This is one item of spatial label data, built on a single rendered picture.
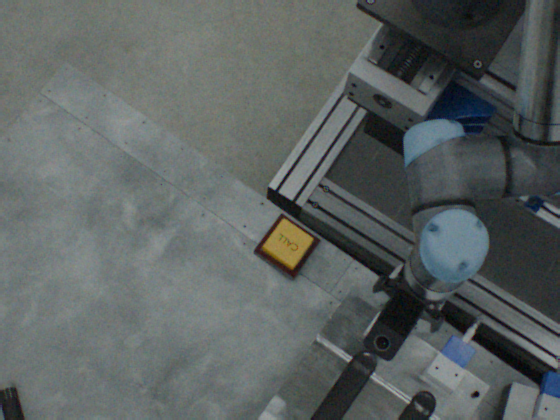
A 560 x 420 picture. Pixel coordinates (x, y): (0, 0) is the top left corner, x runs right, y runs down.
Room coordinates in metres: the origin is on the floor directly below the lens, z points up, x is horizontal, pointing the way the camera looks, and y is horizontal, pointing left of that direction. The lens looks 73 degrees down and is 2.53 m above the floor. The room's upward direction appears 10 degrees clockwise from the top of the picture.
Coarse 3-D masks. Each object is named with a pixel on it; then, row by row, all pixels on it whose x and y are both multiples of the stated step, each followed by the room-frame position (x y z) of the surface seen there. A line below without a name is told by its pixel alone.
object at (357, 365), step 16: (368, 352) 0.30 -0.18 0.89; (352, 368) 0.28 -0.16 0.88; (368, 368) 0.28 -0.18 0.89; (336, 384) 0.25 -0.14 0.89; (352, 384) 0.25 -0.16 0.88; (336, 400) 0.22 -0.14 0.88; (352, 400) 0.23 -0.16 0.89; (416, 400) 0.24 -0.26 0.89; (432, 400) 0.25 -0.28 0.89; (320, 416) 0.20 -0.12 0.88; (336, 416) 0.20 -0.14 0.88; (400, 416) 0.22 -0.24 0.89; (416, 416) 0.22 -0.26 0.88
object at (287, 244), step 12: (276, 228) 0.49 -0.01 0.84; (288, 228) 0.49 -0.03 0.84; (276, 240) 0.47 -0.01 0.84; (288, 240) 0.47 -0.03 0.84; (300, 240) 0.47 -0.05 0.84; (312, 240) 0.48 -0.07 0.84; (276, 252) 0.45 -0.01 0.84; (288, 252) 0.45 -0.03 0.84; (300, 252) 0.45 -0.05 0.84; (288, 264) 0.43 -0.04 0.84
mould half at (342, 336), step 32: (352, 320) 0.35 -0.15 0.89; (320, 352) 0.29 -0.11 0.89; (352, 352) 0.30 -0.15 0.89; (416, 352) 0.32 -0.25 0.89; (288, 384) 0.24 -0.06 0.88; (320, 384) 0.24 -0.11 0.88; (384, 384) 0.26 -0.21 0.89; (416, 384) 0.27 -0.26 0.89; (480, 384) 0.28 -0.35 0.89; (288, 416) 0.19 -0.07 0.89; (352, 416) 0.20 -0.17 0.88; (384, 416) 0.21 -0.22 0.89; (448, 416) 0.23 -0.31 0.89
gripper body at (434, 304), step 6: (402, 270) 0.37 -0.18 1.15; (396, 276) 0.37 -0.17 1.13; (402, 276) 0.36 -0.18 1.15; (390, 282) 0.36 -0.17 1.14; (396, 282) 0.35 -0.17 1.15; (390, 288) 0.35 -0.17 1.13; (390, 294) 0.34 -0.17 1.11; (414, 294) 0.33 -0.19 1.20; (426, 300) 0.32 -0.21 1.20; (432, 300) 0.32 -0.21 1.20; (438, 300) 0.33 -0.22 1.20; (444, 300) 0.34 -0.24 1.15; (432, 306) 0.33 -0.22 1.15; (438, 306) 0.34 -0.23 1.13; (426, 312) 0.32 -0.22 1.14; (432, 312) 0.32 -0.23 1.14; (438, 312) 0.33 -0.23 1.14; (420, 318) 0.32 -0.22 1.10; (426, 318) 0.32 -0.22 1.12
